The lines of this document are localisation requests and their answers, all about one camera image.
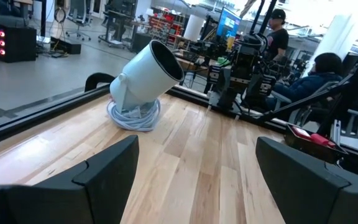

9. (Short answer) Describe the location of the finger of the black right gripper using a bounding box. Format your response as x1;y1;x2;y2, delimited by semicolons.
218;88;237;110
246;90;259;110

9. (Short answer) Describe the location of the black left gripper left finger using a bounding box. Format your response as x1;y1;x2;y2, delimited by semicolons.
0;135;140;224

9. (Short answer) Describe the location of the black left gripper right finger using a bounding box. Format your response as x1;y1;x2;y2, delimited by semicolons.
255;136;358;224

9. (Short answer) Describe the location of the grey office chair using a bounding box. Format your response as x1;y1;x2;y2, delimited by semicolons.
270;80;358;139
65;0;93;41

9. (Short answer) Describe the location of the person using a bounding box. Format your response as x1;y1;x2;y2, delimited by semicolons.
265;52;344;111
265;8;290;62

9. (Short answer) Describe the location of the black plastic tray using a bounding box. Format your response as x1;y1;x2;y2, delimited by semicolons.
283;123;350;165

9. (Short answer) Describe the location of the yellow bottle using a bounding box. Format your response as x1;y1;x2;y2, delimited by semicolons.
226;35;236;52

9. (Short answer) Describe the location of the lit computer monitor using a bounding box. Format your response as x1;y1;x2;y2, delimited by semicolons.
216;6;242;40

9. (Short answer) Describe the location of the white paper roll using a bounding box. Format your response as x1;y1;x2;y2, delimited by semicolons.
183;14;206;42

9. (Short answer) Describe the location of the red storage shelf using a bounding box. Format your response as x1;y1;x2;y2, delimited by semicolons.
147;14;186;44

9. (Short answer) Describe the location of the black speaker box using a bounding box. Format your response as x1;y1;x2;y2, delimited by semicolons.
131;32;152;54

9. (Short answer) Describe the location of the black clamp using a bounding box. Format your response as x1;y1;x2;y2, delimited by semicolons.
85;72;116;93

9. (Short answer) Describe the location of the black desk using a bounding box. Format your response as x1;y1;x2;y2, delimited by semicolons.
98;0;136;48

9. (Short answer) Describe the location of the black floor box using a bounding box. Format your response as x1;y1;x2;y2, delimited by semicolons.
50;36;82;55

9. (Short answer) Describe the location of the black computer tower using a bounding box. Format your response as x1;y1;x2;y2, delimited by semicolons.
0;22;38;63

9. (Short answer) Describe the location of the coiled white cable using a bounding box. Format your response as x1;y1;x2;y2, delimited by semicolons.
106;98;162;132

